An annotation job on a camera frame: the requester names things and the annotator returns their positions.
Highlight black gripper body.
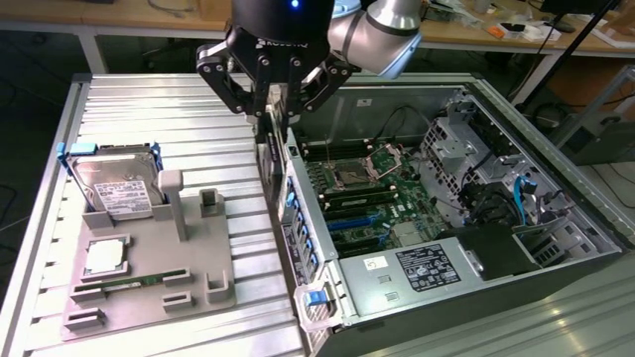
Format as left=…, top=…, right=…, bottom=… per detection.
left=225, top=0, right=335, bottom=67

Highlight black tripod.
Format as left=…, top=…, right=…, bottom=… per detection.
left=141, top=36, right=198, bottom=74

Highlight black RAM slot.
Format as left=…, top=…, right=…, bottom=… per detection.
left=304, top=148, right=372, bottom=161
left=303, top=140, right=369, bottom=152
left=316, top=184, right=396, bottom=198

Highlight metal socket cover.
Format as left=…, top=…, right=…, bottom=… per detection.
left=364, top=143, right=405, bottom=176

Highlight CPU socket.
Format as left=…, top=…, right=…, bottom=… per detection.
left=335, top=159, right=381, bottom=190

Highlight perforated metal disk bay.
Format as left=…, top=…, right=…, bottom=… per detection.
left=420, top=115, right=497, bottom=224

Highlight dark RAM stick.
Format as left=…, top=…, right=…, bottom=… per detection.
left=324, top=193, right=396, bottom=210

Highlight green motherboard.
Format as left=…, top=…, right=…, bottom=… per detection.
left=301, top=137, right=447, bottom=257

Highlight hard disk with blue caddy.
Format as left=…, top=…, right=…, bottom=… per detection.
left=56, top=140, right=168, bottom=224

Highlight blue expansion slot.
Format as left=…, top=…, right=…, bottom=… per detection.
left=325, top=214, right=381, bottom=231

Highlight black expansion slot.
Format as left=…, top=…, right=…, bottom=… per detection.
left=331, top=237, right=385, bottom=252

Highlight white plastic holder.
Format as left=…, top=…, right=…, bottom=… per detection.
left=488, top=20, right=563, bottom=42

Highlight grey parts rack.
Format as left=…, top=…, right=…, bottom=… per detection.
left=57, top=169, right=240, bottom=342

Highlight black slanted pole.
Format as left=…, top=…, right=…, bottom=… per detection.
left=513, top=0, right=627, bottom=105

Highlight silver CPU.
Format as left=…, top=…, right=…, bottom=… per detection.
left=84, top=239, right=125, bottom=274

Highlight grey power supply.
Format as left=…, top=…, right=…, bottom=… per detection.
left=337, top=237, right=485, bottom=318

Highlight green RAM stick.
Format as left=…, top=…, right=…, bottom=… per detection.
left=76, top=272, right=169, bottom=293

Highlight black monitor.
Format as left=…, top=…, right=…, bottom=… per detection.
left=537, top=0, right=621, bottom=33

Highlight dark grey box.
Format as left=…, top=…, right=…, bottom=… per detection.
left=559, top=111, right=635, bottom=167

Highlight open black PC case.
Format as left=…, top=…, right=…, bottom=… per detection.
left=253, top=72, right=635, bottom=357

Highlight grey coiled cable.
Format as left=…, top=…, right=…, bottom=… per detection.
left=146, top=0, right=197, bottom=12

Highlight wooden desk white frame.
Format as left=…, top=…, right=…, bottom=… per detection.
left=0, top=0, right=635, bottom=107

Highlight coiled floor cable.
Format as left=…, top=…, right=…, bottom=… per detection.
left=531, top=103, right=567, bottom=128

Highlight black wire bundle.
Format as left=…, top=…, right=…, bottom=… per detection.
left=459, top=181, right=520, bottom=228

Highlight blue wire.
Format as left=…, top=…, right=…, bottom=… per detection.
left=512, top=174, right=531, bottom=228

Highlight aluminium frame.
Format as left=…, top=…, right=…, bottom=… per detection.
left=552, top=65, right=635, bottom=149

